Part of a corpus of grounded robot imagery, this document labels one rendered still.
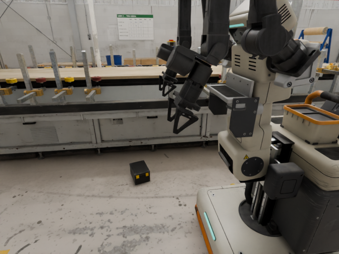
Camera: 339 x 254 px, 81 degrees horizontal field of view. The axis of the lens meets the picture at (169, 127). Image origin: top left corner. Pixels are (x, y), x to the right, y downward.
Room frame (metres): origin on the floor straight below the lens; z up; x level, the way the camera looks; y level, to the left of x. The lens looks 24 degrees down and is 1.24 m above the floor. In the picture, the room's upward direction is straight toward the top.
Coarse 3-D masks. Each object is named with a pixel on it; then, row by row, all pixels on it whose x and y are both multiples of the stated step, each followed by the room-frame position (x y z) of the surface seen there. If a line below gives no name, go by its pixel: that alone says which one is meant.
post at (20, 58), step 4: (20, 56) 1.69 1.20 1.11; (20, 60) 1.69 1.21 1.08; (24, 60) 1.72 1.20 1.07; (20, 64) 1.69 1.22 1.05; (24, 64) 1.70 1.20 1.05; (20, 68) 1.69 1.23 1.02; (24, 68) 1.69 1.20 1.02; (24, 72) 1.69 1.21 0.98; (24, 76) 1.69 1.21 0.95; (28, 76) 1.71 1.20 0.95; (24, 80) 1.69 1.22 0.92; (28, 80) 1.69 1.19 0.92; (28, 84) 1.69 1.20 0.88; (28, 88) 1.69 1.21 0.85; (32, 88) 1.72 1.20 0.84; (32, 100) 1.69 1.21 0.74
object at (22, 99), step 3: (45, 87) 1.88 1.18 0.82; (30, 93) 1.63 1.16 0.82; (33, 93) 1.65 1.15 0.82; (24, 96) 1.54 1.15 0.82; (27, 96) 1.55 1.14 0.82; (30, 96) 1.59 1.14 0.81; (33, 96) 1.63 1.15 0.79; (18, 99) 1.45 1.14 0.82; (21, 99) 1.46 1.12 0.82; (24, 99) 1.50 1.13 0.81; (27, 99) 1.54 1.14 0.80; (18, 102) 1.45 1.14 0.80; (21, 102) 1.45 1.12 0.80
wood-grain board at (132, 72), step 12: (0, 72) 2.24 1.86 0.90; (12, 72) 2.24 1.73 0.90; (36, 72) 2.24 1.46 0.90; (48, 72) 2.24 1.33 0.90; (60, 72) 2.24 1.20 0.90; (72, 72) 2.24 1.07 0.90; (84, 72) 2.24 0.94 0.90; (96, 72) 2.24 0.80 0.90; (108, 72) 2.24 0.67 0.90; (120, 72) 2.24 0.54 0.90; (132, 72) 2.24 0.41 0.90; (144, 72) 2.24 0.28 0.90; (156, 72) 2.24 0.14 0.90; (216, 72) 2.24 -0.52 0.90
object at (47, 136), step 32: (96, 96) 1.97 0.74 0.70; (128, 96) 2.02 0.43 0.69; (160, 96) 2.06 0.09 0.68; (0, 128) 1.87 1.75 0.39; (32, 128) 1.90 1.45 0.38; (64, 128) 1.95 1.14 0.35; (96, 128) 1.97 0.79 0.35; (128, 128) 2.04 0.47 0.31; (160, 128) 2.09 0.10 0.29; (192, 128) 2.14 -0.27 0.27; (224, 128) 2.20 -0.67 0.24
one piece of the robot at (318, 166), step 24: (312, 96) 1.01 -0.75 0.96; (336, 96) 0.88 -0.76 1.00; (288, 144) 0.79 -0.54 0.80; (336, 144) 0.77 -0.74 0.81; (312, 168) 0.67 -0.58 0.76; (336, 168) 0.60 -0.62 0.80; (264, 192) 0.84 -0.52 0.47; (312, 192) 0.63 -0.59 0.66; (336, 192) 0.61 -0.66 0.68; (264, 216) 0.80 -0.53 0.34; (288, 216) 0.70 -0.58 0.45; (312, 216) 0.61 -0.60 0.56; (336, 216) 0.61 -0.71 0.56; (288, 240) 0.66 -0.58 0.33; (312, 240) 0.60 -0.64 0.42; (336, 240) 0.62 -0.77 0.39
